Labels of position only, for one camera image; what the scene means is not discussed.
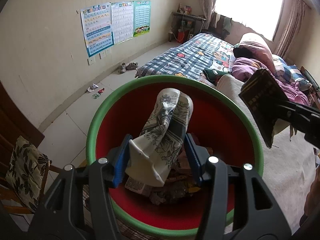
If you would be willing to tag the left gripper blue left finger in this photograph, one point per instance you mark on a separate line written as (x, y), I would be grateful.
(119, 158)

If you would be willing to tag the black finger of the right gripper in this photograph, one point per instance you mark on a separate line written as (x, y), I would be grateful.
(301, 117)

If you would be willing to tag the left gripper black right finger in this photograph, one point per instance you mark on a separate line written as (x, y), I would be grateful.
(198, 159)

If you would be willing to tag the grey patterned paper bag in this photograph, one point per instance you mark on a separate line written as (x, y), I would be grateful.
(153, 153)

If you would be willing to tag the dark brown gold packet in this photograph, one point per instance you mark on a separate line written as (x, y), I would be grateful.
(268, 123)

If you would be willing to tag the orange snack bag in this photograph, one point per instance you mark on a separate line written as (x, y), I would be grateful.
(179, 185)

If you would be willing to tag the grey towel mat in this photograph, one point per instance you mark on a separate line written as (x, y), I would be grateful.
(289, 165)

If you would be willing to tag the blue plaid pillow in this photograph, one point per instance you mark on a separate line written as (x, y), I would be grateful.
(289, 74)

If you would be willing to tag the litter scraps on floor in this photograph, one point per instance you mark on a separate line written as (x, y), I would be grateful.
(95, 91)

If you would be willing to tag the purple floral quilt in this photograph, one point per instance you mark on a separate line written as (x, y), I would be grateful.
(260, 85)

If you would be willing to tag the green plush toy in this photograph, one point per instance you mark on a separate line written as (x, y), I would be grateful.
(213, 76)

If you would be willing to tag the pair of shoes on floor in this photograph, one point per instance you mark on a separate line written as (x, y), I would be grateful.
(125, 67)

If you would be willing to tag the pink pillow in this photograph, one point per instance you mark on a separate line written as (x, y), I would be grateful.
(253, 46)

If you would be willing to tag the floral cushion wooden chair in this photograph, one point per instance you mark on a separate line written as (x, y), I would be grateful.
(24, 176)

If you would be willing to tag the blue plaid cartoon bedsheet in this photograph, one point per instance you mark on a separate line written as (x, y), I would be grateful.
(191, 58)

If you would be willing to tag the dark brown wooden door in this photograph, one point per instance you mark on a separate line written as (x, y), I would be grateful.
(14, 124)

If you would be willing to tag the bright curtained window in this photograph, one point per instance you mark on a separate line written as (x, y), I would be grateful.
(262, 16)

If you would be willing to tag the small cluttered side table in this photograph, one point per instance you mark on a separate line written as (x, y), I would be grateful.
(185, 25)

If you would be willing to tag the blue alphabet wall poster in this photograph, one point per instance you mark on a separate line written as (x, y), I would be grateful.
(97, 28)

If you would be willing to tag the white chart wall poster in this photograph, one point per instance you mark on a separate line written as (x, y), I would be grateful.
(122, 21)

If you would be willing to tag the teal number wall poster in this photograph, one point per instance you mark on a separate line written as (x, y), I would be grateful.
(141, 17)

